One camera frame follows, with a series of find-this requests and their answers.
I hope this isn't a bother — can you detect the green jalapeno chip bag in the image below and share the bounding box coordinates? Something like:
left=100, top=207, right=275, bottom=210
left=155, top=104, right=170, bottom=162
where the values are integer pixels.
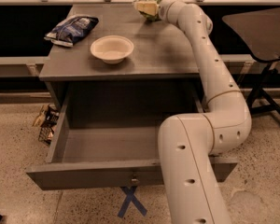
left=133, top=0, right=161, bottom=21

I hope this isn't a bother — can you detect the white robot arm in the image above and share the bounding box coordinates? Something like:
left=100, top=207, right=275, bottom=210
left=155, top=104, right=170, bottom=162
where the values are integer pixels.
left=157, top=0, right=252, bottom=224

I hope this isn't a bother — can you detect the blue chip bag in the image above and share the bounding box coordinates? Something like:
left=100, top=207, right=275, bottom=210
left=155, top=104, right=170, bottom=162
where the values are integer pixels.
left=44, top=14, right=99, bottom=48

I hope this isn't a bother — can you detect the open grey top drawer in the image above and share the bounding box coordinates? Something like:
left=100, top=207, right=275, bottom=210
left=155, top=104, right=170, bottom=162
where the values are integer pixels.
left=25, top=91, right=238, bottom=191

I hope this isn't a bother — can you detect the metal drawer knob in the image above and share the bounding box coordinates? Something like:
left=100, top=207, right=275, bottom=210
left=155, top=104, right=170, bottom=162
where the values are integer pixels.
left=130, top=174, right=140, bottom=186

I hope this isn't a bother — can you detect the white bowl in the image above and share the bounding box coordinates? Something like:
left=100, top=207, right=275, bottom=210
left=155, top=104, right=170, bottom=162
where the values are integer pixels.
left=90, top=35, right=134, bottom=64

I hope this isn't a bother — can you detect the grey wooden cabinet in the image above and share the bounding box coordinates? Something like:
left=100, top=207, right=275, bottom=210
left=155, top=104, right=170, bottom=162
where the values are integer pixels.
left=39, top=4, right=199, bottom=84

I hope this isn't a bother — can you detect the grey railing shelf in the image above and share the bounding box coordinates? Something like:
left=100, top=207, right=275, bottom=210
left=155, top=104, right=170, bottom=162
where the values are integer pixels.
left=0, top=56, right=48, bottom=78

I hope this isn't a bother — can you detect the blue tape cross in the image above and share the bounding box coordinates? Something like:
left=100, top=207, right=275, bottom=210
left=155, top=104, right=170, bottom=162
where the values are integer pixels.
left=118, top=186, right=147, bottom=218

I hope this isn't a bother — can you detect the black wire basket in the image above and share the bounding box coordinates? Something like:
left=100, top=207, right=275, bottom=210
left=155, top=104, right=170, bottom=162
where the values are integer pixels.
left=33, top=104, right=60, bottom=146

